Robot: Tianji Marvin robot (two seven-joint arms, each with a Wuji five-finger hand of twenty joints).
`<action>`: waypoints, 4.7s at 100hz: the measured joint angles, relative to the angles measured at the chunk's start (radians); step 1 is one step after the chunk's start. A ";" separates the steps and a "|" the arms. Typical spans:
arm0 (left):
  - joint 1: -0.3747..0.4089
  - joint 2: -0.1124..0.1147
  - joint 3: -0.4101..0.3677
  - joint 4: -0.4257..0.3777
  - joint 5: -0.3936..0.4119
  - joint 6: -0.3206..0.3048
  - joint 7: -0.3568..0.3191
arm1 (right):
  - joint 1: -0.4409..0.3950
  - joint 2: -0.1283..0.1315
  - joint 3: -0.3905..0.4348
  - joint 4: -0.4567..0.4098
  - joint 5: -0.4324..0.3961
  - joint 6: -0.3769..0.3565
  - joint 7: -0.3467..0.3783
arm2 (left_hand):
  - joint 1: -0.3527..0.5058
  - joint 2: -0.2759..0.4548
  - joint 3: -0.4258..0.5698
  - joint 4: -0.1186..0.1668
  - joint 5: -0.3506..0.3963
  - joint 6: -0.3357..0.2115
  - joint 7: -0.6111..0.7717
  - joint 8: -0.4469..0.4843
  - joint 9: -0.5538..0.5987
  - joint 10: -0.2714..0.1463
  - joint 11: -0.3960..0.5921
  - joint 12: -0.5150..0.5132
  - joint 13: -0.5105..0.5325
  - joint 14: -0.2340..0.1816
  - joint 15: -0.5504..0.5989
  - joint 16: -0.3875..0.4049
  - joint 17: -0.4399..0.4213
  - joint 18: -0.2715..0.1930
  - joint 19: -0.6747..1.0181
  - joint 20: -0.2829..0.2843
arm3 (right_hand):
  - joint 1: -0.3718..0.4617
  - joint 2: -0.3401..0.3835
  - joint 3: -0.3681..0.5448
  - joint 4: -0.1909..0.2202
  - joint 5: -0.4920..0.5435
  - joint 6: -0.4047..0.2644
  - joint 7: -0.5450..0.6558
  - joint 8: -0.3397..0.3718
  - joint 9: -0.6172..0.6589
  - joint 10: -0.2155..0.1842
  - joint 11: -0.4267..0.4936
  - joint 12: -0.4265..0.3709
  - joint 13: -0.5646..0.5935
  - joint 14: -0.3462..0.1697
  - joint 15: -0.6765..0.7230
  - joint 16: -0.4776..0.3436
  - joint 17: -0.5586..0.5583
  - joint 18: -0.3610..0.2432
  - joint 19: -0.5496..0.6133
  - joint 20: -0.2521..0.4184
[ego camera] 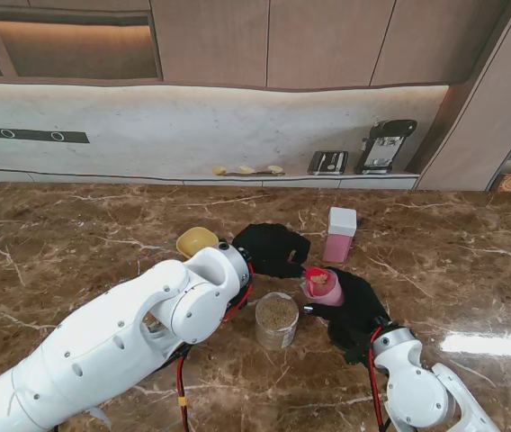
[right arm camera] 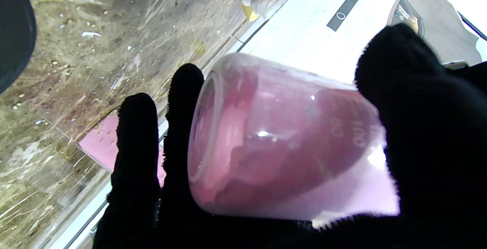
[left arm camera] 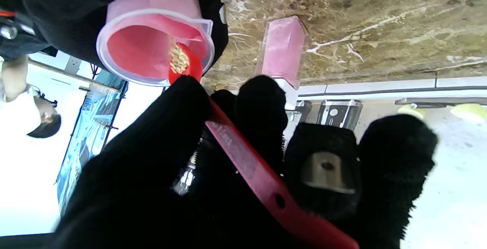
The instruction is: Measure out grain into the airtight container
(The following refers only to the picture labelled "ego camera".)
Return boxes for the pink container with white lid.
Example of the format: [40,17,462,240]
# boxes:
[321,206,358,264]

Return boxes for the red and black left arm cable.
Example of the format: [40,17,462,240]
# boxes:
[165,265,256,432]

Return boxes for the red and black arm cable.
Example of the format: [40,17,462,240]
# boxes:
[369,327,394,432]
[165,265,256,432]

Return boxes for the pink plastic measuring cup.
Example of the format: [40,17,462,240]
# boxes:
[301,266,345,308]

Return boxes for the lit open wall shelf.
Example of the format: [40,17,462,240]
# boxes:
[0,0,164,85]

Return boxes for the black round jar lid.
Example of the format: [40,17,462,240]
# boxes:
[327,317,360,353]

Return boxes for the red plastic measuring spoon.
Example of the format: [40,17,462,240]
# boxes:
[304,266,329,288]

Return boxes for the beige wall cabinet door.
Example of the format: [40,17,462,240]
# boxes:
[369,0,511,87]
[265,0,397,90]
[150,0,271,90]

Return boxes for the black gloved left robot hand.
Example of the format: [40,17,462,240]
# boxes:
[231,223,311,280]

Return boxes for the tall beige cabinet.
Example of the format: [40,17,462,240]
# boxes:
[416,0,511,193]

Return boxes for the black espresso machine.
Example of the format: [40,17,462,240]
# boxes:
[354,119,418,176]

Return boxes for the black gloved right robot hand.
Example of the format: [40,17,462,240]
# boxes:
[304,267,391,346]

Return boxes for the dark wooden serving board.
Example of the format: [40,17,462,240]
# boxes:
[223,169,286,177]

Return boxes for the red and black right arm cable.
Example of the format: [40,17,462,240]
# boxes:
[369,327,394,432]

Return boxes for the clear grain jar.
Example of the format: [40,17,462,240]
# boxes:
[254,291,300,351]

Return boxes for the white back counter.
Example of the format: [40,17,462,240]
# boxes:
[0,166,421,208]

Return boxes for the yellow plastic bowl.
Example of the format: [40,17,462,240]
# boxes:
[175,227,220,260]

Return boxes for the black toaster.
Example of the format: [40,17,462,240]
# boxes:
[307,150,349,176]

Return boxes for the black wall control strip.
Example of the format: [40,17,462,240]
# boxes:
[0,126,91,145]

